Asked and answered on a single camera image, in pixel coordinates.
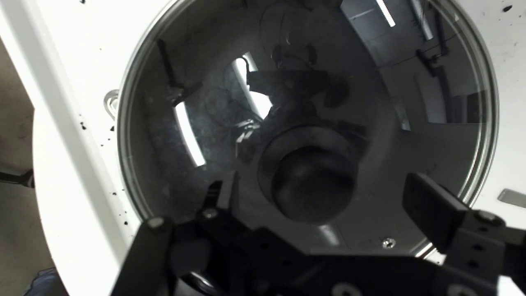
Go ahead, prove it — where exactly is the white plastic tray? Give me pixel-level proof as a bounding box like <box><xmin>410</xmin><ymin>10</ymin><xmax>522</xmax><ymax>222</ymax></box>
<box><xmin>0</xmin><ymin>0</ymin><xmax>526</xmax><ymax>296</ymax></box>

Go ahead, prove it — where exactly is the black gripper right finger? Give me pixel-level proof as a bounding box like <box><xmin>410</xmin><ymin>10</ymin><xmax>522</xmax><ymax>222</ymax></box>
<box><xmin>403</xmin><ymin>173</ymin><xmax>526</xmax><ymax>296</ymax></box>

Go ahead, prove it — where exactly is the glass pot lid black knob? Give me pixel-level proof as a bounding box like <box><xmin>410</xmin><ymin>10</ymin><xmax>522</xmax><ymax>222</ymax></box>
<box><xmin>119</xmin><ymin>0</ymin><xmax>499</xmax><ymax>257</ymax></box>

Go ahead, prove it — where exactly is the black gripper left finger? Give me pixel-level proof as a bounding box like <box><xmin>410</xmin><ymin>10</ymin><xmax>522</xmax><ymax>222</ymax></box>
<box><xmin>111</xmin><ymin>170</ymin><xmax>244</xmax><ymax>296</ymax></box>

